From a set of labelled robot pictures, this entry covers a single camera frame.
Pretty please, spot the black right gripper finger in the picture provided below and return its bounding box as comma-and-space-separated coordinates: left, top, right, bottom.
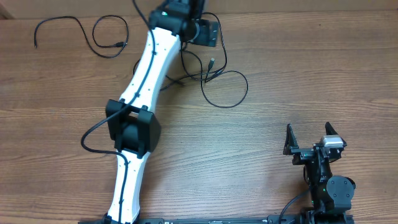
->
283, 124, 299, 156
325, 122, 338, 135

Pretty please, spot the black USB cable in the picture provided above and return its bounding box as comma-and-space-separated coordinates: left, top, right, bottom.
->
132, 11, 228, 92
164, 49, 249, 110

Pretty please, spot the thin black cable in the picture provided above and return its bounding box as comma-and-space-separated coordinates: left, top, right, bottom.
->
33, 14, 130, 59

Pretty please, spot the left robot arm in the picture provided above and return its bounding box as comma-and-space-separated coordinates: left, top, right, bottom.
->
103, 1, 218, 223

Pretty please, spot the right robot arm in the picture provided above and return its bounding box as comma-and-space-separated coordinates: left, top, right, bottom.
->
278, 122, 356, 223

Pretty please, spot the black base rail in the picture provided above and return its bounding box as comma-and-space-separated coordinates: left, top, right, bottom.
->
77, 213, 355, 224

